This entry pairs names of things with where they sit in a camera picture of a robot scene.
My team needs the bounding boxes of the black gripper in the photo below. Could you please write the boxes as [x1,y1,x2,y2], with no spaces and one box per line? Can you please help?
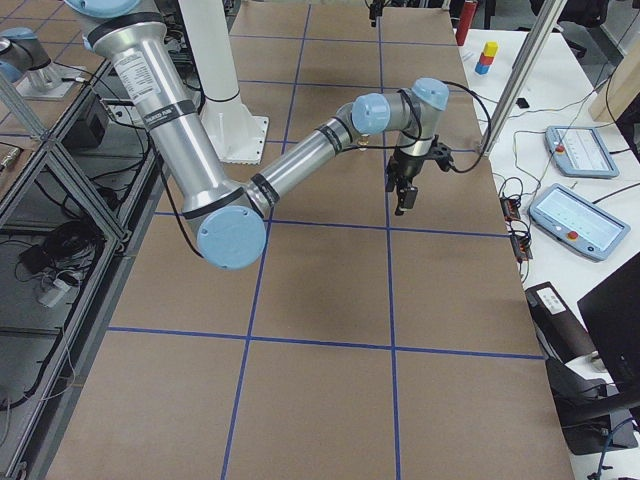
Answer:
[369,0,383,27]
[385,149,426,216]

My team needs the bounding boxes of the white brass PPR valve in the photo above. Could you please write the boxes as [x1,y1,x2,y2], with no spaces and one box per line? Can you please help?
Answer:
[356,134,370,151]

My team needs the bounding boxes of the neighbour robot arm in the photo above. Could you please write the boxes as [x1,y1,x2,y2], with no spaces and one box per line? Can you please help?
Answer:
[1,27,87,101]

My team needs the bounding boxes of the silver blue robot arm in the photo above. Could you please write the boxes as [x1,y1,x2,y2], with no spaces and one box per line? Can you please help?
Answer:
[70,1,451,270]

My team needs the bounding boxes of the red cylinder tube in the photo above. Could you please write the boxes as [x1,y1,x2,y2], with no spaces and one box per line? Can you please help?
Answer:
[455,0,477,46]

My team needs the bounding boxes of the black power strip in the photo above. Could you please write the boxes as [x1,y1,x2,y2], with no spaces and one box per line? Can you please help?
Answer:
[500,196,533,263]

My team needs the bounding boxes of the yellow red blue blocks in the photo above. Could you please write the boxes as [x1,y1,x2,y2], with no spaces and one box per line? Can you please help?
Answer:
[474,41,499,75]

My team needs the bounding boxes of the small black box device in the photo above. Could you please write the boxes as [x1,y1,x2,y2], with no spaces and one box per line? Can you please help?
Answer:
[516,97,530,109]

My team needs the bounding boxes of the near blue teach pendant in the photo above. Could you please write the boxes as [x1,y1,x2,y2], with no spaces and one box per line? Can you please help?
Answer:
[528,184,631,262]

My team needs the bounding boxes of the blue teach pendant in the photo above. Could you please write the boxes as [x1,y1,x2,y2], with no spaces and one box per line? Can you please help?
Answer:
[528,184,631,262]
[545,126,619,179]

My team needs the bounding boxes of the far blue teach pendant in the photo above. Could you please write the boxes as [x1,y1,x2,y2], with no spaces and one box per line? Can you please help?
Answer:
[545,126,619,179]

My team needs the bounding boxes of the wooden board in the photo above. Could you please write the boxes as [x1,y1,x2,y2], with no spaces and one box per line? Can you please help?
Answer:
[589,40,639,122]

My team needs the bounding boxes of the black monitor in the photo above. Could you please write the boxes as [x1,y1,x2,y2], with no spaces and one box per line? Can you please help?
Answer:
[578,254,639,389]

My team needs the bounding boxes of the black office chair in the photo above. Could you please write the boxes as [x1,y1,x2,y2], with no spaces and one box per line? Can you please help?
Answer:
[525,282,639,456]

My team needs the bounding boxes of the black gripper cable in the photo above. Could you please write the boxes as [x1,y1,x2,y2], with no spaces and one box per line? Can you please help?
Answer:
[442,81,494,174]

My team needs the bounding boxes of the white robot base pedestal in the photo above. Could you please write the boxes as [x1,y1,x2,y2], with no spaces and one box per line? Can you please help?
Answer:
[178,0,269,165]

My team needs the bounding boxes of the aluminium frame post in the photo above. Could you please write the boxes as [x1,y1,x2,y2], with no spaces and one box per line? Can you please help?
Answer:
[482,0,567,154]

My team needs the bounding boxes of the aluminium frame side rack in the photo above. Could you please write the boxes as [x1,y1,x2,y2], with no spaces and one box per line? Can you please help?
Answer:
[0,29,206,480]

